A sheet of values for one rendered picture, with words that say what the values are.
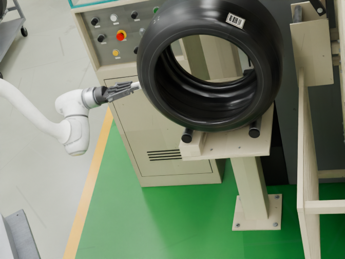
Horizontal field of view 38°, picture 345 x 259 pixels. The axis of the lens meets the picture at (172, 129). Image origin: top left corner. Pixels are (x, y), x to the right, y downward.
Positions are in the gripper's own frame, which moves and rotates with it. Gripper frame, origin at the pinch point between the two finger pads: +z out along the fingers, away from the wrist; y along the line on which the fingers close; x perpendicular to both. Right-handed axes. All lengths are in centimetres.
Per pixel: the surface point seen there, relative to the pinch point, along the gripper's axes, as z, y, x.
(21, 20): -290, 343, 49
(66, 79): -187, 218, 86
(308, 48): 67, 19, 13
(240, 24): 51, -11, -18
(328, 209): 69, -60, 24
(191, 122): 19.7, -12.0, 15.4
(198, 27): 37.1, -11.7, -21.9
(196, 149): 16.0, -11.2, 29.6
